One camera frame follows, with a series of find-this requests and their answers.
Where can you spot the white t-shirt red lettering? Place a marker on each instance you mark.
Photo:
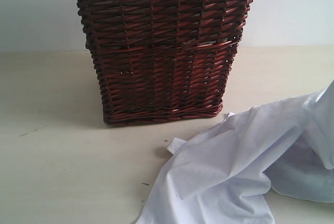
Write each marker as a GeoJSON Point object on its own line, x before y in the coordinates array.
{"type": "Point", "coordinates": [222, 174]}

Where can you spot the dark red wicker basket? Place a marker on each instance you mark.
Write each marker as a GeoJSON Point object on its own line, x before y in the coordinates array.
{"type": "Point", "coordinates": [160, 61]}

